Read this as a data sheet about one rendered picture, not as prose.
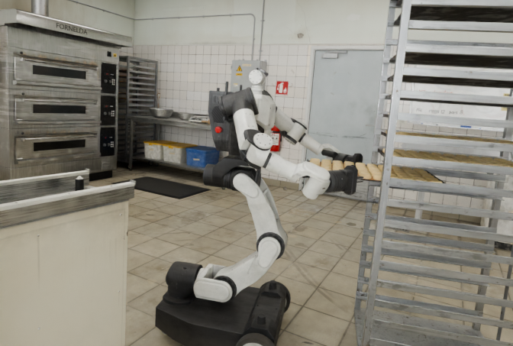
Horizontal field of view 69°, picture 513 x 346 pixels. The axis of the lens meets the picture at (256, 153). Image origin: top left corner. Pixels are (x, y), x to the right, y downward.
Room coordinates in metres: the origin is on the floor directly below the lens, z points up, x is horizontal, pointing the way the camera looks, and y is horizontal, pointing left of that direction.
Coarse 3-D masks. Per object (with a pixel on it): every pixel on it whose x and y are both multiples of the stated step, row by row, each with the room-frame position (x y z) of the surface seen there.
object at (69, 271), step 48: (48, 192) 1.41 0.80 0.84; (0, 240) 1.01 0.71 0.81; (48, 240) 1.13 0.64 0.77; (96, 240) 1.28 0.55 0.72; (0, 288) 1.01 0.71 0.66; (48, 288) 1.13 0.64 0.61; (96, 288) 1.28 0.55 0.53; (0, 336) 1.01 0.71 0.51; (48, 336) 1.13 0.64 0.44; (96, 336) 1.28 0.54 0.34
